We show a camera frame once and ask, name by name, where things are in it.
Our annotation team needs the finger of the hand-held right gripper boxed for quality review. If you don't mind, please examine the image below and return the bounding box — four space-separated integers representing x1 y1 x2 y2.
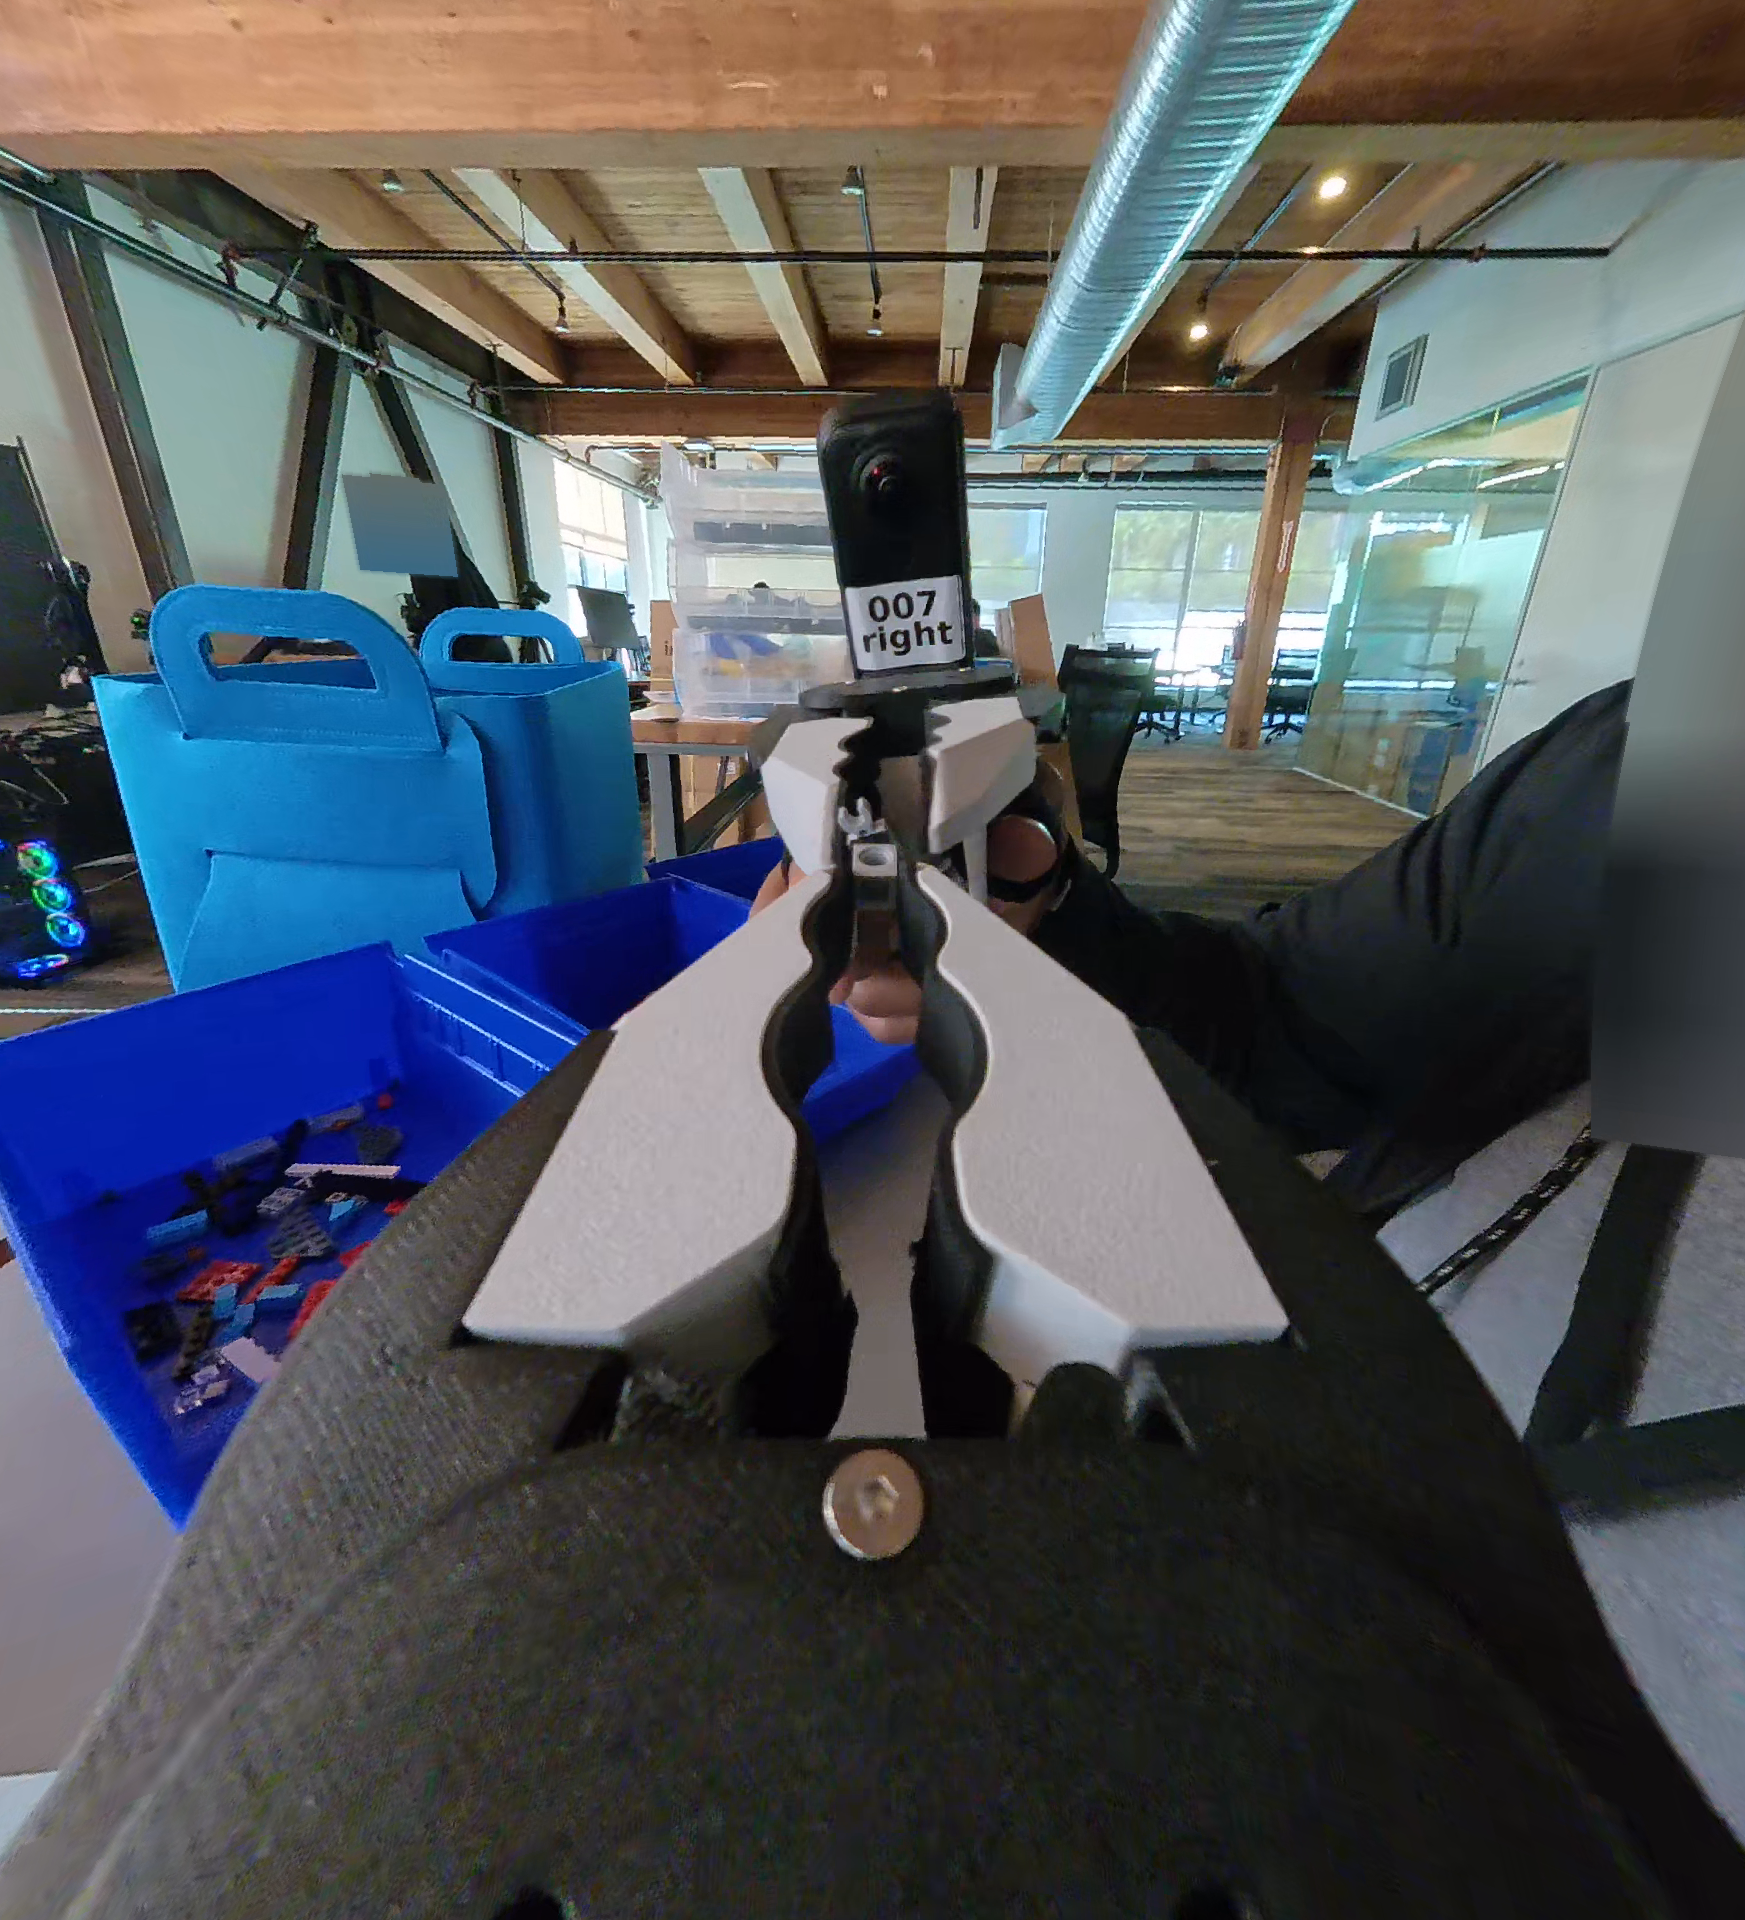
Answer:
759 718 877 887
914 702 1041 908

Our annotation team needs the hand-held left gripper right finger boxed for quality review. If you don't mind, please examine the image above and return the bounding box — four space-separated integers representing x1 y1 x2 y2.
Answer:
890 867 1294 1435

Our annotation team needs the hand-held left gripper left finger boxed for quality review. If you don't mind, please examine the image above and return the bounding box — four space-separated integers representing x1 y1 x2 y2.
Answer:
460 867 859 1426

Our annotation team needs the small grey toy brick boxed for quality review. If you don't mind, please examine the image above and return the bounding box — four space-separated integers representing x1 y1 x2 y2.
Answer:
845 833 905 978

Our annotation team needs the grey desk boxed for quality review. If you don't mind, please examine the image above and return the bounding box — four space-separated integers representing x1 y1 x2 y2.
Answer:
0 1116 949 1788

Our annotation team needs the person's right hand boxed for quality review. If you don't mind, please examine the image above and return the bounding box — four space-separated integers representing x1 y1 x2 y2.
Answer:
985 810 1072 908

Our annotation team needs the wooden table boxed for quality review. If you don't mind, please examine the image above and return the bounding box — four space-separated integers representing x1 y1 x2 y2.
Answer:
628 705 769 856

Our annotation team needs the black office chair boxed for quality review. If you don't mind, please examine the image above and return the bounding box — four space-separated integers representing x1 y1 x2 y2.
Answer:
1056 645 1159 856

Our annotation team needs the clear plastic drawer unit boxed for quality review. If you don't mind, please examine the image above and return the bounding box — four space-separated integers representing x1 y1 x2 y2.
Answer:
657 442 993 714

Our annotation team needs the blue felt bag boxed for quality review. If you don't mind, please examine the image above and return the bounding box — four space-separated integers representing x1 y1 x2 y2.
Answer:
419 606 653 920
92 584 499 991

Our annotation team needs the blue plastic bin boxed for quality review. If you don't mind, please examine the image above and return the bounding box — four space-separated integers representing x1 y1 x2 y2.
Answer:
422 837 922 1142
0 943 588 1531

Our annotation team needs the pile of loose toy bricks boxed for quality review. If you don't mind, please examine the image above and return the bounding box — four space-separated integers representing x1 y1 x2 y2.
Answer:
124 1096 431 1419

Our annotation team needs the person's grey sweatshirt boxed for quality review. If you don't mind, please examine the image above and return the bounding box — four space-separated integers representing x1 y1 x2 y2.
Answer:
1299 1089 1745 1920

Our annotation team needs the wooden support post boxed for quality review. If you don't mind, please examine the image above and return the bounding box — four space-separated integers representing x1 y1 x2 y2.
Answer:
1224 411 1315 751

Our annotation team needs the black white lanyard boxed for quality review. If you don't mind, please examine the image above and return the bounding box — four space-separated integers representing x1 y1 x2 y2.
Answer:
1413 1129 1610 1299

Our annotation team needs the silver spiral air duct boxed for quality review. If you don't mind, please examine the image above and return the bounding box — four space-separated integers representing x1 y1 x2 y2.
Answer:
992 0 1360 451

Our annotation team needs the black shoulder strap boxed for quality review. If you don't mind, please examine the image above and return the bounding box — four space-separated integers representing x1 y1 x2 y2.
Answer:
1524 1147 1745 1503

